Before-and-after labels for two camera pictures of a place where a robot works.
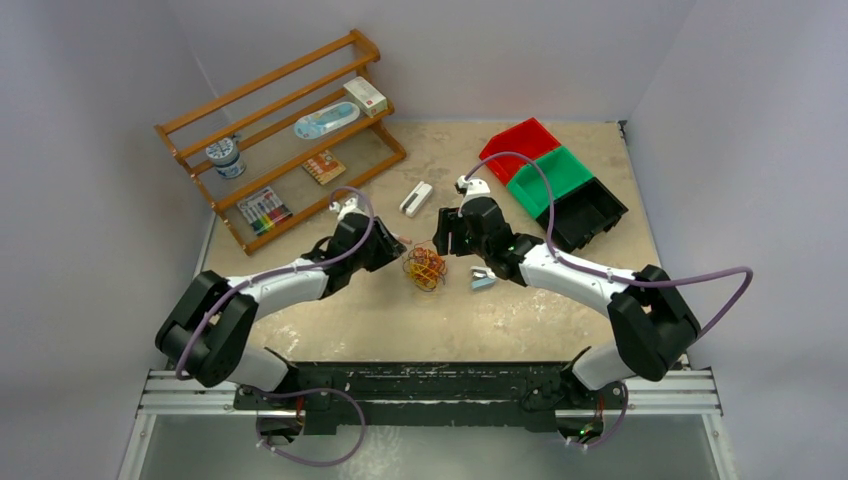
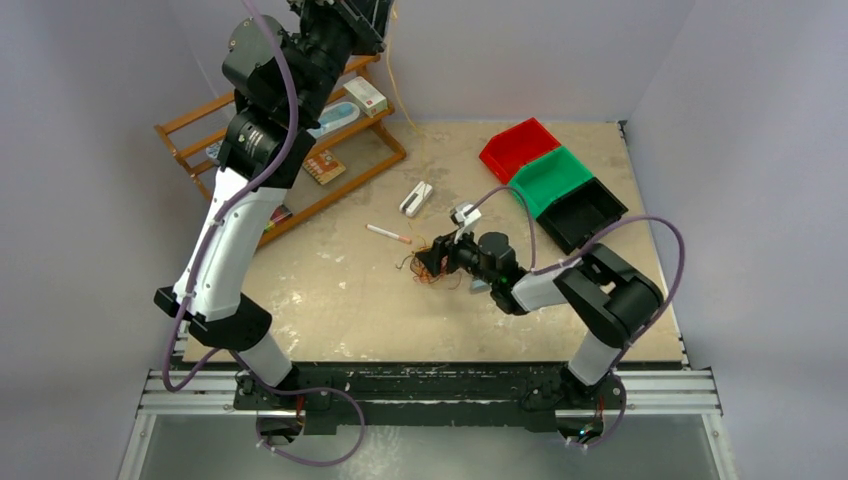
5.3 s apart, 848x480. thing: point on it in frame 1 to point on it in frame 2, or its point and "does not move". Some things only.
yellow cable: (422, 274) to (391, 75)
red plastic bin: (529, 138) does not move
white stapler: (416, 199) does not move
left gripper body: (378, 252) to (335, 31)
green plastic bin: (530, 187) does not move
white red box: (366, 96) does not move
